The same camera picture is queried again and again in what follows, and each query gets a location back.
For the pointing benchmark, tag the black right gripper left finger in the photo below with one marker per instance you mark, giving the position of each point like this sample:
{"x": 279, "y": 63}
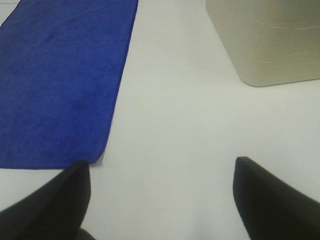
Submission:
{"x": 55, "y": 211}

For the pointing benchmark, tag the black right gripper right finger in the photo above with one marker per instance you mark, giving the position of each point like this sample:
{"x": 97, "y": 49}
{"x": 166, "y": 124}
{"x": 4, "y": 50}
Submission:
{"x": 269, "y": 208}

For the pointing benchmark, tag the blue towel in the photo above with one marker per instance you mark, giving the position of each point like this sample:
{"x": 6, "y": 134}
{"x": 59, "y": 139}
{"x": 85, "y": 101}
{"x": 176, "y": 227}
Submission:
{"x": 61, "y": 65}

